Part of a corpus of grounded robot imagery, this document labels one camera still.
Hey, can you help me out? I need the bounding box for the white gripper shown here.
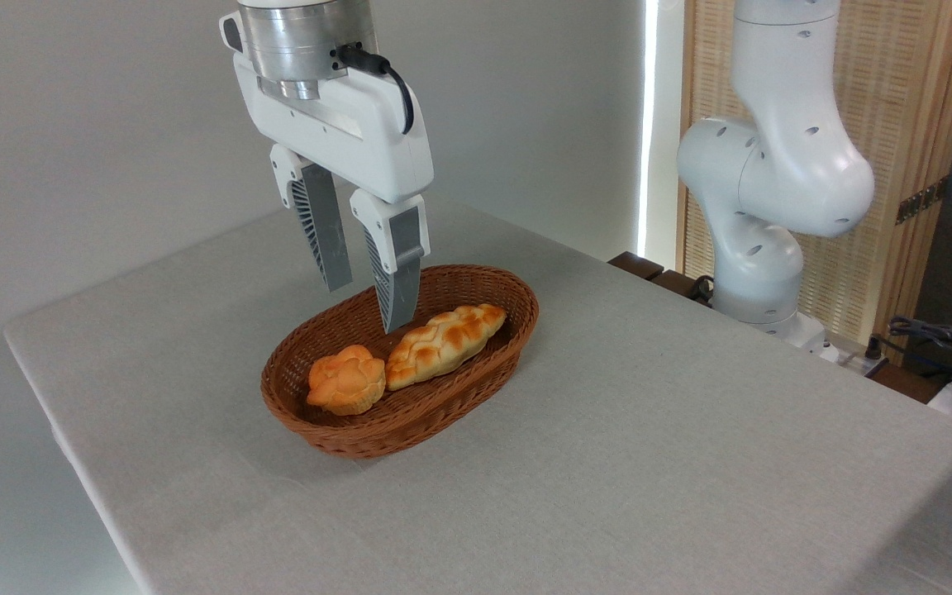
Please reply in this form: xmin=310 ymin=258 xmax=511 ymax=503
xmin=232 ymin=54 xmax=435 ymax=335

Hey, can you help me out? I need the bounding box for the grey tablecloth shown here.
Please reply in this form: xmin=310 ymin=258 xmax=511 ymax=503
xmin=3 ymin=198 xmax=952 ymax=595

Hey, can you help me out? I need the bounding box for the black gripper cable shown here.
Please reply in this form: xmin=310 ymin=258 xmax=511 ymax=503
xmin=336 ymin=45 xmax=416 ymax=136

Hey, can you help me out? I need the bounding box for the round flower-shaped bread roll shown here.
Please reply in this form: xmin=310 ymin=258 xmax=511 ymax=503
xmin=306 ymin=345 xmax=387 ymax=416

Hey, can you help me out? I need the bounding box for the black cable bundle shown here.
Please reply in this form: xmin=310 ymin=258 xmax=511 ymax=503
xmin=888 ymin=317 xmax=952 ymax=374

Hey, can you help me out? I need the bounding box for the white power strip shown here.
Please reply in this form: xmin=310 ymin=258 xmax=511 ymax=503
xmin=819 ymin=335 xmax=890 ymax=378

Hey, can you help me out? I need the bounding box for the brown wicker basket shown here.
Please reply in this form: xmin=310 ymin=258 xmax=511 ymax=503
xmin=260 ymin=264 xmax=540 ymax=459

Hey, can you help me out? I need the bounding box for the metal screen hinge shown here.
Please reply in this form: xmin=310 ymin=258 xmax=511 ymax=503
xmin=896 ymin=176 xmax=950 ymax=226

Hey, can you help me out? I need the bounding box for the bamboo folding screen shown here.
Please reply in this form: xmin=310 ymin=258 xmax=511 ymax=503
xmin=677 ymin=0 xmax=952 ymax=364

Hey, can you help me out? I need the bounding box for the braided bread loaf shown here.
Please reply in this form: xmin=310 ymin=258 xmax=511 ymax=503
xmin=385 ymin=303 xmax=507 ymax=391

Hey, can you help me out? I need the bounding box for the dark brown wooden furniture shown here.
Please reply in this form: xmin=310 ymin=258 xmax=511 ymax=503
xmin=608 ymin=251 xmax=716 ymax=308

